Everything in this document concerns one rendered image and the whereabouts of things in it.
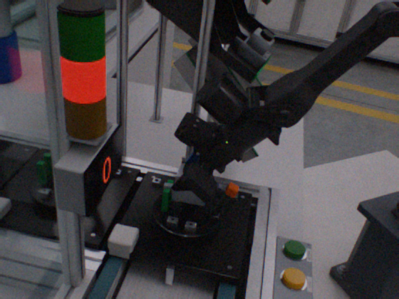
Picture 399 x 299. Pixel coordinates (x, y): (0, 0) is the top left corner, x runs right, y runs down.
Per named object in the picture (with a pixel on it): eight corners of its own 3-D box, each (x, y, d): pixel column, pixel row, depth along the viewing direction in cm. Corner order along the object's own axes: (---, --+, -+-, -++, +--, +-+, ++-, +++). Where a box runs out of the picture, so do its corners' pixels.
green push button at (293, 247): (303, 249, 84) (306, 242, 83) (303, 265, 81) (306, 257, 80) (283, 244, 84) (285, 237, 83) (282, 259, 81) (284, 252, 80)
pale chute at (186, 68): (257, 137, 110) (271, 130, 107) (242, 163, 99) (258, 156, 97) (194, 45, 103) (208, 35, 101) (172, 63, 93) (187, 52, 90)
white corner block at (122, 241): (139, 243, 81) (140, 227, 78) (131, 260, 77) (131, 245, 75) (115, 237, 81) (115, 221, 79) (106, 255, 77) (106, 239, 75)
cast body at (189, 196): (209, 192, 83) (211, 163, 79) (204, 206, 79) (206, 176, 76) (167, 185, 84) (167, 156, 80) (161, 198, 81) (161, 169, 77)
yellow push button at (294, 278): (303, 277, 78) (306, 270, 77) (303, 295, 75) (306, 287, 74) (281, 272, 79) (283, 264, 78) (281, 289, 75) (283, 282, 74)
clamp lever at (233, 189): (220, 211, 84) (239, 186, 79) (218, 218, 82) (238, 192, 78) (204, 202, 83) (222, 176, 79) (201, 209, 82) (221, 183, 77)
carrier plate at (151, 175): (251, 200, 95) (252, 193, 93) (237, 286, 75) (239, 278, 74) (147, 177, 97) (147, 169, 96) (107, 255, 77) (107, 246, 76)
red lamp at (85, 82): (112, 89, 53) (112, 51, 50) (96, 107, 49) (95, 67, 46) (73, 81, 53) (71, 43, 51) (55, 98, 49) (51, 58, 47)
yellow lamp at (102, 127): (112, 123, 56) (112, 90, 53) (97, 143, 52) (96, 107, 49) (75, 115, 56) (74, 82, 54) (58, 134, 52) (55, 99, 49)
